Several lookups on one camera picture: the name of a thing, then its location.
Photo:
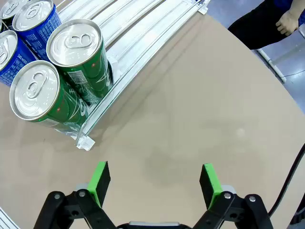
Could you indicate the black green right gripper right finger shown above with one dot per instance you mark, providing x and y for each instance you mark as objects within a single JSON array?
[{"x": 213, "y": 190}]

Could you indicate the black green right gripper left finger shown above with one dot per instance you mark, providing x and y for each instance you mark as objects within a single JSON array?
[{"x": 95, "y": 190}]

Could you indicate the person's left forearm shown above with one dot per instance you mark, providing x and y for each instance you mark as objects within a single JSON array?
[{"x": 299, "y": 6}]

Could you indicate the person's left hand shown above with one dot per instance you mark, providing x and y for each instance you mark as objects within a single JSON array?
[{"x": 288, "y": 22}]

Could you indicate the green soda can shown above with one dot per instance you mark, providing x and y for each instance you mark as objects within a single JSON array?
[
  {"x": 74, "y": 43},
  {"x": 35, "y": 90}
]

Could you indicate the white table foot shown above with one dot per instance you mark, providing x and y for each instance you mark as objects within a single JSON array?
[{"x": 269, "y": 62}]

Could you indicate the blue Pocari Sweat can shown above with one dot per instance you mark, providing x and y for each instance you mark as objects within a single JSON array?
[
  {"x": 9, "y": 55},
  {"x": 33, "y": 19}
]

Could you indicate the person in blue Warriors shirt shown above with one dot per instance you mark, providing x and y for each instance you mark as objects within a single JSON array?
[{"x": 255, "y": 31}]

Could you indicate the slotted aluminium base plate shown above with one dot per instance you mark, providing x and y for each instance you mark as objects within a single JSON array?
[{"x": 6, "y": 219}]

